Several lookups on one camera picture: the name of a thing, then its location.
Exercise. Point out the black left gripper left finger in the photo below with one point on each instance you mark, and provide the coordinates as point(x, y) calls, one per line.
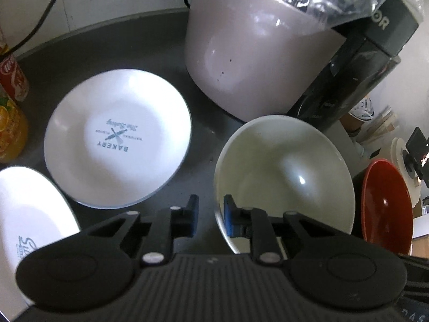
point(101, 263)

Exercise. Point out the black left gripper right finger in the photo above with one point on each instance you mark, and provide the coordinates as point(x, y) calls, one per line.
point(326, 265)

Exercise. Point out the white sweet logo plate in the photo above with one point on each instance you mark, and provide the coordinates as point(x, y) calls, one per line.
point(34, 213)

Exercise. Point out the red and black bowl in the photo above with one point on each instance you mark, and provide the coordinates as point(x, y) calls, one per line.
point(383, 207)

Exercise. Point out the white ceramic bowl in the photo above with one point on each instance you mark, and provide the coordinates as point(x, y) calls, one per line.
point(278, 163)

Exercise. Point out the white bakery logo plate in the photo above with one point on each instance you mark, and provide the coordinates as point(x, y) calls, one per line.
point(117, 138)

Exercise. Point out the orange juice bottle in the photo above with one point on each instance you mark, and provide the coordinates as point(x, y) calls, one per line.
point(14, 129)

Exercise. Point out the red soda can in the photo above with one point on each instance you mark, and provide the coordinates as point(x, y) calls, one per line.
point(13, 79)

